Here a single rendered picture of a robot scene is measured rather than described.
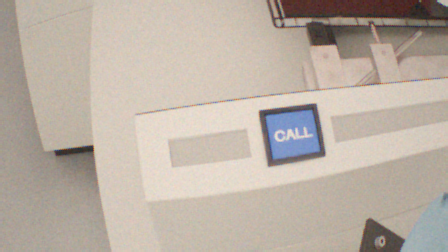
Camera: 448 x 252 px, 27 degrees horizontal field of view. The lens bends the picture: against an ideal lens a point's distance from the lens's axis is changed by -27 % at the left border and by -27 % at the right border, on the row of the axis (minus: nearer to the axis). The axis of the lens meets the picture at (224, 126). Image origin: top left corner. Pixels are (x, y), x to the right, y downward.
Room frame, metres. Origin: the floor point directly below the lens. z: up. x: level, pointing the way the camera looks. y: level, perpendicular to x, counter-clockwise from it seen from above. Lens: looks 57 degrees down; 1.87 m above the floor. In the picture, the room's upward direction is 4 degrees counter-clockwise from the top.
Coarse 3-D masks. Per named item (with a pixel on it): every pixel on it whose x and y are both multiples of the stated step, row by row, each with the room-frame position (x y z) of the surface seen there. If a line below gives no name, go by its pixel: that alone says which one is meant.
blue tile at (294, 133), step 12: (276, 120) 0.58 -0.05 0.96; (288, 120) 0.58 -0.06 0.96; (300, 120) 0.58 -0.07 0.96; (312, 120) 0.58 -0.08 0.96; (276, 132) 0.57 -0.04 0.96; (288, 132) 0.57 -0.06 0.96; (300, 132) 0.57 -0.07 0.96; (312, 132) 0.57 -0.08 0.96; (276, 144) 0.56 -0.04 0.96; (288, 144) 0.56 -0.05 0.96; (300, 144) 0.56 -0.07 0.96; (312, 144) 0.56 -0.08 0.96; (276, 156) 0.55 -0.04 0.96; (288, 156) 0.55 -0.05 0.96
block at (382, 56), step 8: (376, 48) 0.71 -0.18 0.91; (384, 48) 0.71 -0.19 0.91; (392, 48) 0.71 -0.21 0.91; (376, 56) 0.70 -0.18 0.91; (384, 56) 0.70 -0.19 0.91; (392, 56) 0.70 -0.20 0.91; (376, 64) 0.68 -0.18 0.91; (384, 64) 0.68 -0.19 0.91; (392, 64) 0.68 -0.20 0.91; (376, 72) 0.68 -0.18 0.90; (384, 72) 0.67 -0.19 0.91; (392, 72) 0.67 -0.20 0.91; (376, 80) 0.68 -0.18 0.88; (384, 80) 0.66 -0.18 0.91; (392, 80) 0.66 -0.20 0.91; (400, 80) 0.66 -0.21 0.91
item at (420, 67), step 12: (348, 60) 0.71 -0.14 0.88; (360, 60) 0.71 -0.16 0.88; (396, 60) 0.71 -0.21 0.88; (408, 60) 0.71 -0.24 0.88; (420, 60) 0.71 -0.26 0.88; (432, 60) 0.71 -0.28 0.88; (444, 60) 0.71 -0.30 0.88; (348, 72) 0.69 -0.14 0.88; (360, 72) 0.69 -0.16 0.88; (408, 72) 0.69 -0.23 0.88; (420, 72) 0.69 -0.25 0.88; (432, 72) 0.69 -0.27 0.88; (444, 72) 0.69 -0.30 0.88; (312, 84) 0.68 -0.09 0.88; (348, 84) 0.68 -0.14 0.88
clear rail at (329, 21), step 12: (288, 24) 0.75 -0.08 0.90; (300, 24) 0.75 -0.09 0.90; (324, 24) 0.75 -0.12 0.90; (336, 24) 0.75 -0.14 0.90; (348, 24) 0.75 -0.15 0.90; (360, 24) 0.75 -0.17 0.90; (384, 24) 0.75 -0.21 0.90; (396, 24) 0.76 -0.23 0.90; (408, 24) 0.76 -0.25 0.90; (420, 24) 0.76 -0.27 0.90; (432, 24) 0.76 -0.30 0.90; (444, 24) 0.76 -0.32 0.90
